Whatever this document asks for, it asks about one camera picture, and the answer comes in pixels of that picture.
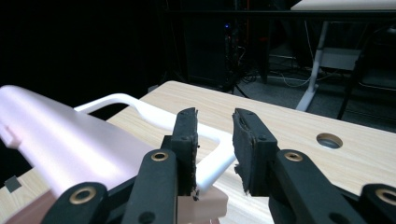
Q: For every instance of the white desk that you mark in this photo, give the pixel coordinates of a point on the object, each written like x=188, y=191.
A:
x=314, y=71

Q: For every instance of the black computer tower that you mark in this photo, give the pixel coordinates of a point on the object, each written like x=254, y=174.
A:
x=205, y=53

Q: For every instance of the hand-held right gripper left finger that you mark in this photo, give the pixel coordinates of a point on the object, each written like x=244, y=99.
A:
x=186, y=140

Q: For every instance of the grey tape piece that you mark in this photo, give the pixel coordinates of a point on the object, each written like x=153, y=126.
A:
x=13, y=184

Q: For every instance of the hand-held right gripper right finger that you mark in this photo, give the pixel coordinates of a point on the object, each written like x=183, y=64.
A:
x=253, y=149

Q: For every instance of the black chair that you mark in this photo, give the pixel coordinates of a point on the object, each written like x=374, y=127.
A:
x=351, y=77

